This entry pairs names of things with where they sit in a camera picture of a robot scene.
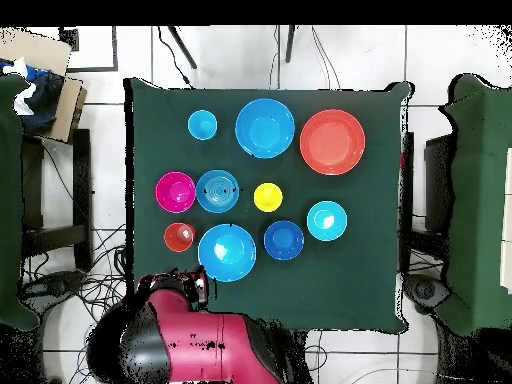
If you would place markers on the green cloth side table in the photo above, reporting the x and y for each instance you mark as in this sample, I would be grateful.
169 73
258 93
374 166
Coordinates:
10 200
480 200

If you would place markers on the black box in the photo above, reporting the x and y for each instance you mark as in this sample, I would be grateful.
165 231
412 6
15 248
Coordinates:
438 184

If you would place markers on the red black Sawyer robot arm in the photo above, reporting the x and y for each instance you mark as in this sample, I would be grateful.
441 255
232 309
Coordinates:
200 340

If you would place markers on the blue flat-bottomed ringed bowl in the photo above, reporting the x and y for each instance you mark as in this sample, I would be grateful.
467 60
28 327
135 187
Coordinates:
217 190

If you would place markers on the blue and white cloth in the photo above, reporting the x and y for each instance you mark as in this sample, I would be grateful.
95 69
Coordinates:
42 100

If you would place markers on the large orange plastic bowl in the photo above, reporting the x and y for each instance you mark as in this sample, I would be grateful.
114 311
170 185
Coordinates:
332 142

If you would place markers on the black equipment base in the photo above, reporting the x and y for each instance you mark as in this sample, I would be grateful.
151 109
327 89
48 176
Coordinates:
424 290
52 284

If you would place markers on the dark blue plastic bowl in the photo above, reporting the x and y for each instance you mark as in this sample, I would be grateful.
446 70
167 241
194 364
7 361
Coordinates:
283 240

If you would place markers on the black tripod leg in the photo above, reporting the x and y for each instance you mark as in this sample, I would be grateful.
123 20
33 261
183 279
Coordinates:
183 48
289 44

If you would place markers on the large blue plastic bowl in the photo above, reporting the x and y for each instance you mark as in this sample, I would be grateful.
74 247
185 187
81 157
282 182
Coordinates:
226 252
264 128

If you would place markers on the yellow plastic cup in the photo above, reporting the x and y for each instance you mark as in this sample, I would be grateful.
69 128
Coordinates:
268 196

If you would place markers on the pink plastic bowl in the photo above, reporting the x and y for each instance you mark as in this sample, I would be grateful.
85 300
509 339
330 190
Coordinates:
175 192

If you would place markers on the dark green tablecloth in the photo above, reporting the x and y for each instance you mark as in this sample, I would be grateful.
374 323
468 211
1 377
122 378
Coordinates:
340 280

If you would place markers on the small cyan plastic bowl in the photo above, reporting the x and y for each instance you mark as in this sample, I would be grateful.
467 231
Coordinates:
326 220

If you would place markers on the black stool frame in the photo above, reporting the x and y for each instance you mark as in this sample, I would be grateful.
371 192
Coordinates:
82 200

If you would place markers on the orange plastic cup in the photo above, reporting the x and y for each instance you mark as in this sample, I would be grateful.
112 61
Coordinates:
179 237

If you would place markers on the light blue plastic cup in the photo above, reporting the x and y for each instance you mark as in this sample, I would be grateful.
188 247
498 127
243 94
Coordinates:
202 124

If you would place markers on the black floor frame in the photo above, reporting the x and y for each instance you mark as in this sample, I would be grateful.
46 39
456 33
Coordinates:
114 52

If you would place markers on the brown cardboard box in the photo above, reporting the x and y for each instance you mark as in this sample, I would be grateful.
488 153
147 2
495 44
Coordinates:
68 108

